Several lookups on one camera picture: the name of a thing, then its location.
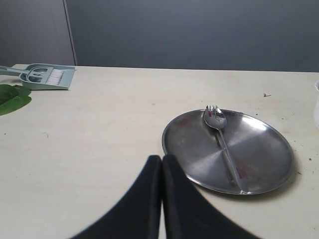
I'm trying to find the round stainless steel plate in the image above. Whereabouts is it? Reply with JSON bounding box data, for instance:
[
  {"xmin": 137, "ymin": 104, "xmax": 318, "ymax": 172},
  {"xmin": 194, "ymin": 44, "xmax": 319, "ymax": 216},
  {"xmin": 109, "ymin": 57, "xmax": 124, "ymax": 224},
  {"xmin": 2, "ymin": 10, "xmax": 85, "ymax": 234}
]
[{"xmin": 161, "ymin": 110, "xmax": 296, "ymax": 195}]

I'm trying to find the white scalloped flower pot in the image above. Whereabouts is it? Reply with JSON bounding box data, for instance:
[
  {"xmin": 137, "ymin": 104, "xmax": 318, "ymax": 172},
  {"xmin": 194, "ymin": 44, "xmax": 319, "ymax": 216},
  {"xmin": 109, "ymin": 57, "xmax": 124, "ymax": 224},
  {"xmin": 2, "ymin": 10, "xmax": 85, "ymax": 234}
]
[{"xmin": 314, "ymin": 80, "xmax": 319, "ymax": 128}]

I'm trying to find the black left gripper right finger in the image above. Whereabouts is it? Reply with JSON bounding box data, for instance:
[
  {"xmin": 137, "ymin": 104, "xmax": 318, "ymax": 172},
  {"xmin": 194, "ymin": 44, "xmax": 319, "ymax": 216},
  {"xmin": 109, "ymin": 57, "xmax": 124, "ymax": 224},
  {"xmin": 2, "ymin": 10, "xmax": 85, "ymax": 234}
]
[{"xmin": 162, "ymin": 155, "xmax": 257, "ymax": 239}]

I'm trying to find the stainless steel spork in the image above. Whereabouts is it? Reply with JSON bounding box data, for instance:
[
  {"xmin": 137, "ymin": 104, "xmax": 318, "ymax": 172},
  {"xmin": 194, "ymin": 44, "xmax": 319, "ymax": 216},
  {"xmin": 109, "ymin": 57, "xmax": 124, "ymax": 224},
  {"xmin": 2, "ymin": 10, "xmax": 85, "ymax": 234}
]
[{"xmin": 203, "ymin": 105, "xmax": 249, "ymax": 194}]

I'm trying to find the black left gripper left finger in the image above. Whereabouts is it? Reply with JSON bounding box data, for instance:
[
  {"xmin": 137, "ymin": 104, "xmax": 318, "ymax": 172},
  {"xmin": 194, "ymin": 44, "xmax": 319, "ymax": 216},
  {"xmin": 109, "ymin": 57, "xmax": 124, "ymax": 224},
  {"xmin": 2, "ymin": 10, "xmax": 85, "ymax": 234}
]
[{"xmin": 73, "ymin": 155, "xmax": 162, "ymax": 239}]

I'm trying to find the loose green leaf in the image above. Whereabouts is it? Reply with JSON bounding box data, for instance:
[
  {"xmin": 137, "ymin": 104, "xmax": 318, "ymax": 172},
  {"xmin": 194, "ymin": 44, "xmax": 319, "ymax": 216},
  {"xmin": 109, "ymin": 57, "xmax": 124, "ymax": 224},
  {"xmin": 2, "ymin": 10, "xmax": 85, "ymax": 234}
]
[{"xmin": 0, "ymin": 84, "xmax": 32, "ymax": 116}]

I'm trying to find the green dustpan with brush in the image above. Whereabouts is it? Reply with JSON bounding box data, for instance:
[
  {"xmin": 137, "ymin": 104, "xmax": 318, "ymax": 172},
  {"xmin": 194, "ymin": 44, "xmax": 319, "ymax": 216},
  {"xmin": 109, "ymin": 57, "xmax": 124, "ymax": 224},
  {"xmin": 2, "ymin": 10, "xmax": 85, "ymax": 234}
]
[{"xmin": 0, "ymin": 63, "xmax": 76, "ymax": 91}]

